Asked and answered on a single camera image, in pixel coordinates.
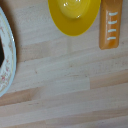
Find yellow plastic dish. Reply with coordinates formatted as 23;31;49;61
47;0;102;37

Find orange rectangular block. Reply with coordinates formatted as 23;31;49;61
98;0;124;51

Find white floral rimmed plate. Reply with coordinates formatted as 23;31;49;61
0;7;18;98

